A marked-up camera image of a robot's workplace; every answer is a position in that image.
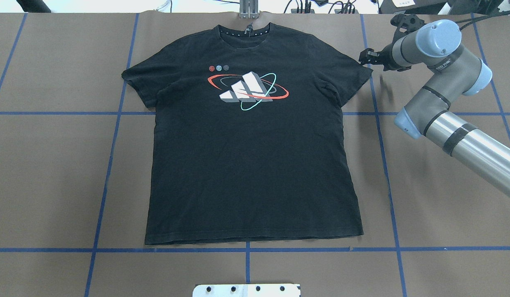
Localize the black graphic t-shirt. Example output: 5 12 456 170
121 23 372 245

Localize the aluminium frame post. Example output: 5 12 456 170
238 0 260 19

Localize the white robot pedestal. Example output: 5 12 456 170
192 283 302 297

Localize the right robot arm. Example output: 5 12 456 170
359 14 510 198

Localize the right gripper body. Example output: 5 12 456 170
372 45 395 71

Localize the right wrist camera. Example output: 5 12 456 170
390 14 426 39

